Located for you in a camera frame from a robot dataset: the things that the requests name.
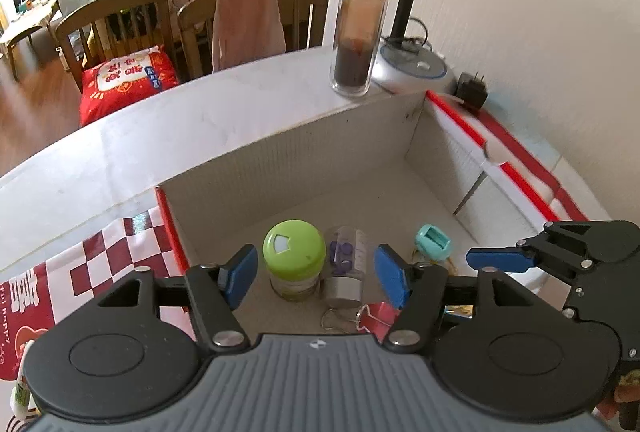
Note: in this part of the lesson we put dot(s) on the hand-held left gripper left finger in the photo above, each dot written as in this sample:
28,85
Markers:
240,274

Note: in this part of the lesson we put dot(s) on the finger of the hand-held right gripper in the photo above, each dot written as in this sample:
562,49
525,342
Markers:
500,258

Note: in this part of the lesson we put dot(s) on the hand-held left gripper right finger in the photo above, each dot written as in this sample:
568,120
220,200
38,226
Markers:
392,274

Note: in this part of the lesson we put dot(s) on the red binder clip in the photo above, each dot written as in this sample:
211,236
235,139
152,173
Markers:
372,316

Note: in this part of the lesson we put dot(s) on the clear vial with grey cap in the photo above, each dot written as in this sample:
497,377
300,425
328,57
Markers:
346,272

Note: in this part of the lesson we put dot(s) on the teal plastic sharpener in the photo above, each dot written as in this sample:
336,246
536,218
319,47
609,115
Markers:
432,242

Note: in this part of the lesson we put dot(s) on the green-lid small bottle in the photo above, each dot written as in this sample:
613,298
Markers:
294,257

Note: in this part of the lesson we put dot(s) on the red cardboard box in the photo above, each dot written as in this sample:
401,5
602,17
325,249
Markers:
310,177

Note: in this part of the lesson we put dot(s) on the person's right hand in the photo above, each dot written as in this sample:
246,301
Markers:
619,407

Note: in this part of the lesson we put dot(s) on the black power adapter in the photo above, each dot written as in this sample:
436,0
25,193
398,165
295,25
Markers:
471,91

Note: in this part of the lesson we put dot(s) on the red white checked cloth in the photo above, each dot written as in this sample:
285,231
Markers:
65,282

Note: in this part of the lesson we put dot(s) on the grey desk lamp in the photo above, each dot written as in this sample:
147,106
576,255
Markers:
415,62

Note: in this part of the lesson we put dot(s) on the red printed package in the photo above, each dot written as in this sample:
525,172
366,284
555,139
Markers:
127,79

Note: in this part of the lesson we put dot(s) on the glass bottle with brown contents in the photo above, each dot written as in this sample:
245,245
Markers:
357,47

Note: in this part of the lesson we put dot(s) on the white tube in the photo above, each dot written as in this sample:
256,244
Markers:
22,394

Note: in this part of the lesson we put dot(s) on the pink towel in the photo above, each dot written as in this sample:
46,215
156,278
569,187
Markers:
247,22

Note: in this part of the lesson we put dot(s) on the wooden chair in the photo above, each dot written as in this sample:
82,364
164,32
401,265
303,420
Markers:
120,12
305,17

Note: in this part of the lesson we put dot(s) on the wooden coffee table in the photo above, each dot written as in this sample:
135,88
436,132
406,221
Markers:
27,24

